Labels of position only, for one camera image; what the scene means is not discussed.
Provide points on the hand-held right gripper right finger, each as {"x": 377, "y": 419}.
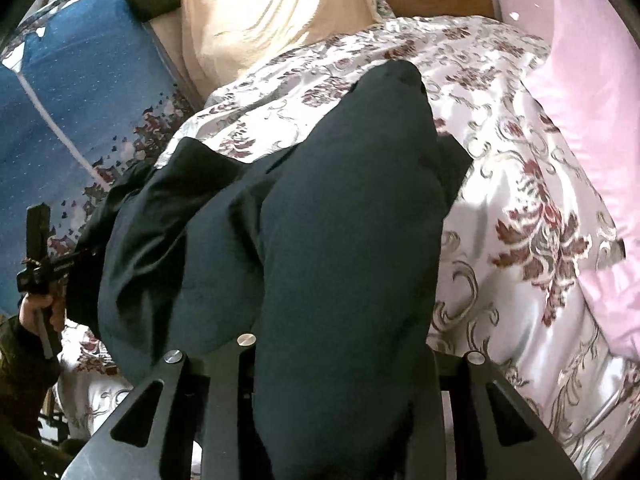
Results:
{"x": 435, "y": 410}

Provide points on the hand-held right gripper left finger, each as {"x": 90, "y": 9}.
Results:
{"x": 227, "y": 390}

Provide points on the black garment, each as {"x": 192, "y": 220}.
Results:
{"x": 340, "y": 210}

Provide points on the person's left forearm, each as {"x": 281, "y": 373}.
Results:
{"x": 20, "y": 375}

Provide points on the person's left hand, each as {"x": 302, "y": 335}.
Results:
{"x": 31, "y": 309}

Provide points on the floral satin bedspread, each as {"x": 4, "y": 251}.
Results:
{"x": 525, "y": 260}

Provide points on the blue printed curtain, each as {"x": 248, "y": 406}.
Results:
{"x": 75, "y": 85}

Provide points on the cream cloth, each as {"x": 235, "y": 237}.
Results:
{"x": 260, "y": 15}

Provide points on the pink cloth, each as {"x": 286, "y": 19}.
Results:
{"x": 590, "y": 60}

